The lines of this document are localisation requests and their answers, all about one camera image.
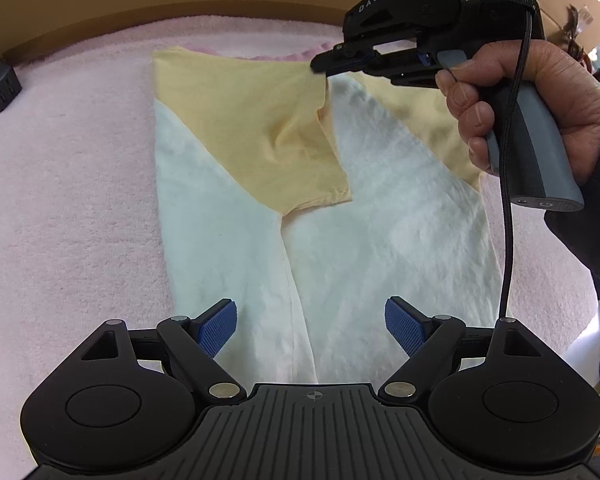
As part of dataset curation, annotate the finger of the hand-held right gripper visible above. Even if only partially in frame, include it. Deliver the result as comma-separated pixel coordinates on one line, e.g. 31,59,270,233
310,42,381,79
325,54,443,90

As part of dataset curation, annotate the pink terry towel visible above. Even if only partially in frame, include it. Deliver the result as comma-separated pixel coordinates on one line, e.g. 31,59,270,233
0,10,600,471

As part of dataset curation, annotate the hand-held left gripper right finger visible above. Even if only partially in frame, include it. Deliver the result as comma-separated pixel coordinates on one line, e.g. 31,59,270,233
378,296,544,401

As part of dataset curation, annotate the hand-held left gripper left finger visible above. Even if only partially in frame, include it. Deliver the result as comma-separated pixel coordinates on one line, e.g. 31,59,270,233
77,298,247,401

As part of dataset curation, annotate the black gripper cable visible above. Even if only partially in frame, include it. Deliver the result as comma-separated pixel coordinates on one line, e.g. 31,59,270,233
497,5,537,321

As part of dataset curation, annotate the black power adapter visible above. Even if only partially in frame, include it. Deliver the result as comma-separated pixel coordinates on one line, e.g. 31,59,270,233
0,59,23,113

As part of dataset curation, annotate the pale green yellow-sleeved T-shirt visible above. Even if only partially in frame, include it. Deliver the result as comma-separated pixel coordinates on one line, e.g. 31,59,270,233
150,46,503,386

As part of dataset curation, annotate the person's right hand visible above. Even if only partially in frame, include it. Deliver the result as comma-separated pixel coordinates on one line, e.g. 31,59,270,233
435,39,600,187

